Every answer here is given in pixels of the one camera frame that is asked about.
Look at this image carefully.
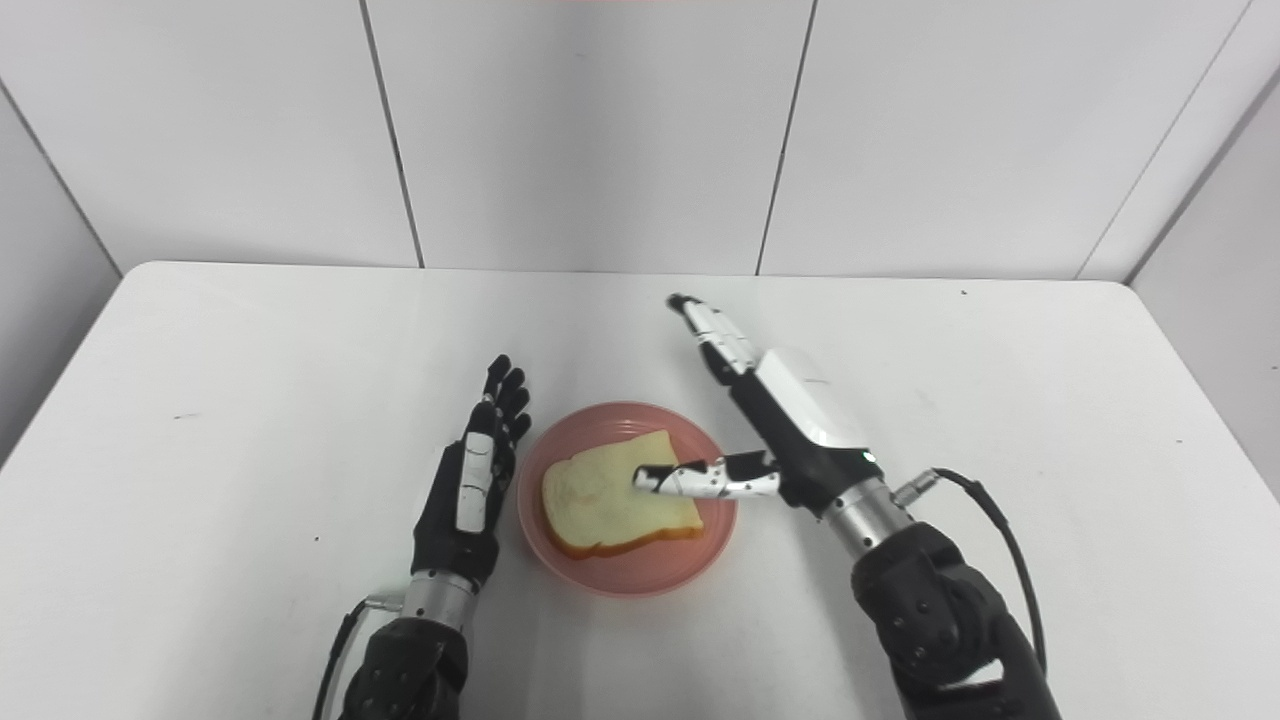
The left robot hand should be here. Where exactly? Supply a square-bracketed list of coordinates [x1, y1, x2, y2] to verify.
[411, 355, 533, 593]

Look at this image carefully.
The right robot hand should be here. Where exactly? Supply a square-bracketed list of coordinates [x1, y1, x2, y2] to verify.
[633, 293, 885, 519]

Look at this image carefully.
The slice of white bread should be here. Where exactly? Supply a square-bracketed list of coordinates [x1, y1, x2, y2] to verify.
[541, 430, 706, 560]

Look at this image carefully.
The pink round plate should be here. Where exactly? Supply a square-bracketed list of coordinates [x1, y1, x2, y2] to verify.
[516, 402, 739, 599]

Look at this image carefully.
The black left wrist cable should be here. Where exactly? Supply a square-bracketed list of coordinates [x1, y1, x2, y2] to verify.
[311, 592, 405, 720]

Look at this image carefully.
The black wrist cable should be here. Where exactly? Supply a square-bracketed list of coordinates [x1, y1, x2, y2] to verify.
[311, 592, 405, 720]
[892, 467, 1049, 677]

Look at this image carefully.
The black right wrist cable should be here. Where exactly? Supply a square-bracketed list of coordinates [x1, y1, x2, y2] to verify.
[892, 467, 1049, 677]

